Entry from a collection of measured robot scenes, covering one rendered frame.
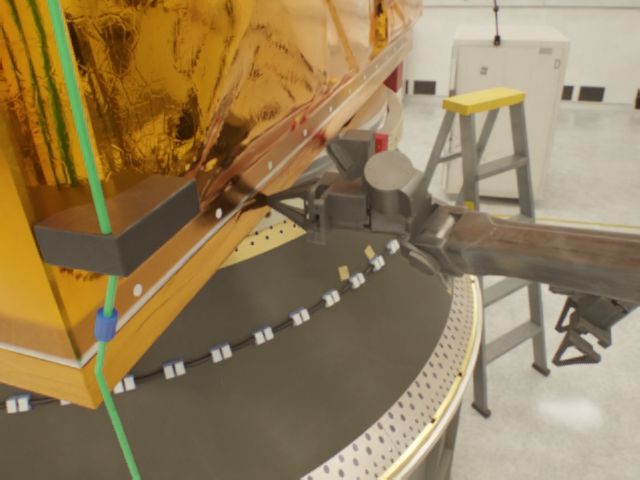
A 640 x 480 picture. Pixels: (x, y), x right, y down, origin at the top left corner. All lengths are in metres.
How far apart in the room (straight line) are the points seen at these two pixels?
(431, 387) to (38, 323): 0.94
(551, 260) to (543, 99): 4.12
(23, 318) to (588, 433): 2.71
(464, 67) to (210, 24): 4.10
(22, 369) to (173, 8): 0.32
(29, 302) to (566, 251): 0.46
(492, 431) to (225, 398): 2.00
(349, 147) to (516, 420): 2.36
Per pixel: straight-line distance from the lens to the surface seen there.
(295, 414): 0.96
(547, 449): 2.76
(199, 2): 0.45
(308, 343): 0.95
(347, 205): 0.62
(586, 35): 8.67
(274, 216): 0.85
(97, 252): 0.33
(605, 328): 0.95
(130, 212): 0.35
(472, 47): 4.48
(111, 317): 0.37
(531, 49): 4.51
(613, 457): 2.85
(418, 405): 1.16
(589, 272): 0.50
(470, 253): 0.56
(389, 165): 0.58
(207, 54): 0.46
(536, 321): 2.94
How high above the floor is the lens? 2.06
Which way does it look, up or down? 28 degrees down
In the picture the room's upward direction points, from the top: 2 degrees counter-clockwise
